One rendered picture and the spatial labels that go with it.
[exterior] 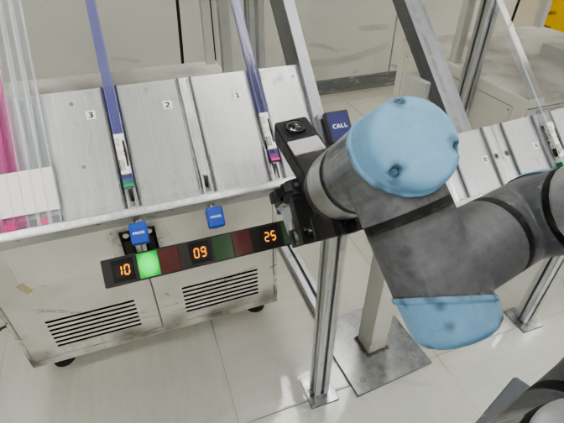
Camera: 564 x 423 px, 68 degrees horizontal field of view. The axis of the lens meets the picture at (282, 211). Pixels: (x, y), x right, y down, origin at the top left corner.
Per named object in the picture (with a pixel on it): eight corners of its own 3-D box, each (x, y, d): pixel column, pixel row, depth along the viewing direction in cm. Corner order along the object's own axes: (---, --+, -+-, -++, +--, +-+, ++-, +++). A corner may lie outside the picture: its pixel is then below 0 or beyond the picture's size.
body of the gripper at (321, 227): (288, 249, 54) (318, 240, 43) (273, 185, 55) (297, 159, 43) (342, 236, 56) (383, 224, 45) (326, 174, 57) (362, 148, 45)
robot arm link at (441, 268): (556, 297, 33) (499, 171, 34) (464, 364, 29) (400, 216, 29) (478, 299, 40) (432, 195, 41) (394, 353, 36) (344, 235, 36)
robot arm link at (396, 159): (400, 217, 28) (351, 102, 28) (340, 235, 38) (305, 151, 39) (489, 179, 30) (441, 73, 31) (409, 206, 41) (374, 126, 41)
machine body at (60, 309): (278, 314, 135) (276, 143, 97) (40, 382, 116) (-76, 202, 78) (229, 202, 183) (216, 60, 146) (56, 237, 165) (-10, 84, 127)
